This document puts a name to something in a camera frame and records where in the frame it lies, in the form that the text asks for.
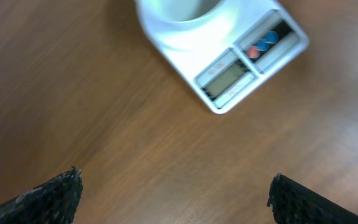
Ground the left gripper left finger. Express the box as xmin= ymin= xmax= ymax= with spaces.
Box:
xmin=0 ymin=166 xmax=83 ymax=224

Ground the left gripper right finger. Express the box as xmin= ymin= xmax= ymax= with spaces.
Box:
xmin=267 ymin=174 xmax=358 ymax=224

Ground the white digital kitchen scale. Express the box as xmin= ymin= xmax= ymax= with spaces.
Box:
xmin=135 ymin=0 xmax=309 ymax=114

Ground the white round bowl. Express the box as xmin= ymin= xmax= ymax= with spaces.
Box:
xmin=154 ymin=0 xmax=223 ymax=22

